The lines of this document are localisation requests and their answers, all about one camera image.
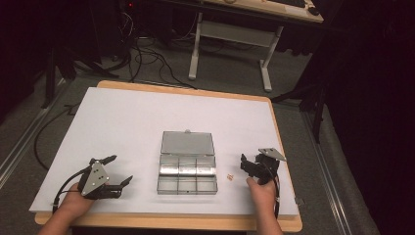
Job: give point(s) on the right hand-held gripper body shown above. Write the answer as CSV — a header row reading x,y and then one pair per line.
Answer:
x,y
267,163

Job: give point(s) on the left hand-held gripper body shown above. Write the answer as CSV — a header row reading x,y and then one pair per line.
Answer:
x,y
94,178

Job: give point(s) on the small orange part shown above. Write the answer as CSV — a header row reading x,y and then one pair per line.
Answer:
x,y
230,177

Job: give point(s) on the clear plastic compartment box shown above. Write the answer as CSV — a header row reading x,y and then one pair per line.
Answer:
x,y
187,163

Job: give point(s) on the person's right hand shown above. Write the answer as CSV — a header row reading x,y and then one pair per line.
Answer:
x,y
263,195

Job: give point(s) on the person's left hand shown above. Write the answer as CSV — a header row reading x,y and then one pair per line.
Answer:
x,y
74,202

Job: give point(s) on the white table board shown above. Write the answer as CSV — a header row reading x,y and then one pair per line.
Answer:
x,y
137,124

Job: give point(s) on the wooden table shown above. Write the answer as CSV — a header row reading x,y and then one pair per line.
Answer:
x,y
182,223

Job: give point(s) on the black stand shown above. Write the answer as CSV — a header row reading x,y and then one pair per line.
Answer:
x,y
65,62
310,101

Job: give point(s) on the desk with white legs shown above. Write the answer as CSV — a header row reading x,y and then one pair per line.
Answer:
x,y
235,32

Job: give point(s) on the black computer tower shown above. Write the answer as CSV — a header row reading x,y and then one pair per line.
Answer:
x,y
147,16

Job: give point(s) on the black computer mouse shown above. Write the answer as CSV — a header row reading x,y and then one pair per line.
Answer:
x,y
313,11

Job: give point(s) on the black keyboard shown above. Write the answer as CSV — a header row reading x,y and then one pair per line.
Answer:
x,y
288,2

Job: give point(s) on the metal floor rail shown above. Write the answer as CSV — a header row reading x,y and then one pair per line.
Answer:
x,y
26,137
328,182

